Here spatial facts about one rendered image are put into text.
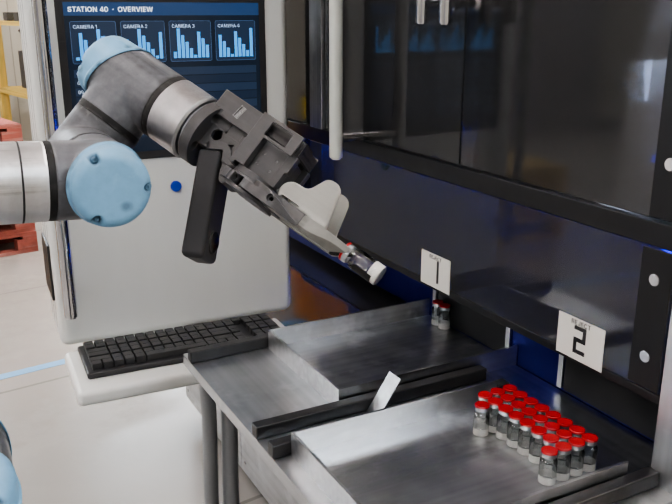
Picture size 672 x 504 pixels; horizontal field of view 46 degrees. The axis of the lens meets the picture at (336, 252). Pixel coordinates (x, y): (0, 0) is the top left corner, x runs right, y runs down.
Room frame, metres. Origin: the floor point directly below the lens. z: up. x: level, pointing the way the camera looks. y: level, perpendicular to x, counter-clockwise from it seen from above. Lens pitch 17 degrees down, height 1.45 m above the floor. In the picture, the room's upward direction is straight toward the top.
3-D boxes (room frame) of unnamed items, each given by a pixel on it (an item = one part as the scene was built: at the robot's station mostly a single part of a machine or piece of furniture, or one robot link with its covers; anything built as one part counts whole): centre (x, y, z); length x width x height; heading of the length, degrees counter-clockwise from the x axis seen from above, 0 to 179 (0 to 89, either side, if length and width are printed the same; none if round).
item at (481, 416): (0.99, -0.20, 0.90); 0.02 x 0.02 x 0.05
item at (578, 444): (0.96, -0.27, 0.90); 0.18 x 0.02 x 0.05; 28
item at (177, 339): (1.46, 0.30, 0.82); 0.40 x 0.14 x 0.02; 115
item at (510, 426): (0.95, -0.25, 0.90); 0.18 x 0.02 x 0.05; 28
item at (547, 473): (0.87, -0.27, 0.90); 0.02 x 0.02 x 0.05
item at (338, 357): (1.26, -0.09, 0.90); 0.34 x 0.26 x 0.04; 118
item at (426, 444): (0.90, -0.15, 0.90); 0.34 x 0.26 x 0.04; 118
